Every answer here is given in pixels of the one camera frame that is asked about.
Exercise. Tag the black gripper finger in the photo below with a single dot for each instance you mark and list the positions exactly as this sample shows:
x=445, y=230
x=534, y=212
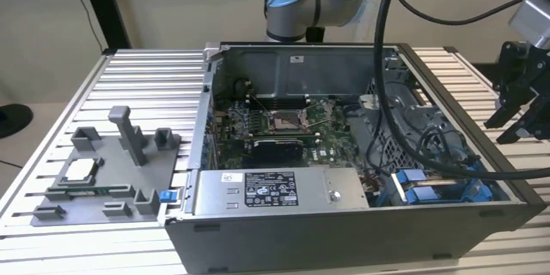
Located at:
x=537, y=114
x=509, y=109

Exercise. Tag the hard disk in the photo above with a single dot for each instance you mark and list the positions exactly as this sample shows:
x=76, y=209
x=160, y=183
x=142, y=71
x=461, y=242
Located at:
x=411, y=176
x=423, y=196

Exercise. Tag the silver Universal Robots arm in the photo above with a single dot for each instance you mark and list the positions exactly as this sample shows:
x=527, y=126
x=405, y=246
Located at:
x=296, y=14

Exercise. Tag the grey perforated disk bay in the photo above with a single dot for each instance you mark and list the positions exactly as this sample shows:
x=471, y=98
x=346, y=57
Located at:
x=413, y=114

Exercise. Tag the green motherboard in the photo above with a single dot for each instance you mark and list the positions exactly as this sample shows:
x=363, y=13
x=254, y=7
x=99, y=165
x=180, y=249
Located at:
x=331, y=146

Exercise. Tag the CPU socket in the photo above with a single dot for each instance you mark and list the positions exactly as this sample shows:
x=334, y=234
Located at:
x=283, y=122

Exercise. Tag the black graphics card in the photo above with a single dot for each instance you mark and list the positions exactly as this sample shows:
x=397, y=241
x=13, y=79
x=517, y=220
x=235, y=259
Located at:
x=276, y=149

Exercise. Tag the open dark grey PC case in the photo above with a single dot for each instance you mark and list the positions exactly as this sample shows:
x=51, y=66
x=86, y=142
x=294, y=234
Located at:
x=300, y=242

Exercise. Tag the silver power supply unit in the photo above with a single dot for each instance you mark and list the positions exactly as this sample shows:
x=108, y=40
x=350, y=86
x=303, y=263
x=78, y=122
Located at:
x=215, y=191

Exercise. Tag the blue case latch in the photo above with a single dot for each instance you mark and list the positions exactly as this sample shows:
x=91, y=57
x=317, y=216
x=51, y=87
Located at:
x=167, y=196

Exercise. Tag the grey plastic parts rack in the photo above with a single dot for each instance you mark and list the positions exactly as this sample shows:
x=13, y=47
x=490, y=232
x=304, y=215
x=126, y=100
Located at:
x=107, y=159

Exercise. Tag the green RAM stick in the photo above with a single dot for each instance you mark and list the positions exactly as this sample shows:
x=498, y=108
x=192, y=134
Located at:
x=96, y=188

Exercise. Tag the silver CPU chip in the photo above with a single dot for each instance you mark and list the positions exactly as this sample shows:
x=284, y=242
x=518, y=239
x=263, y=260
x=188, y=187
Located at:
x=79, y=170

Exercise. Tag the black round base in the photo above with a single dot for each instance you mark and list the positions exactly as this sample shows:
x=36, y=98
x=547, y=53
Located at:
x=15, y=120

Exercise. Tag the black metal frame post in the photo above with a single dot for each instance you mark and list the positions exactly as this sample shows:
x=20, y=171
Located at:
x=103, y=7

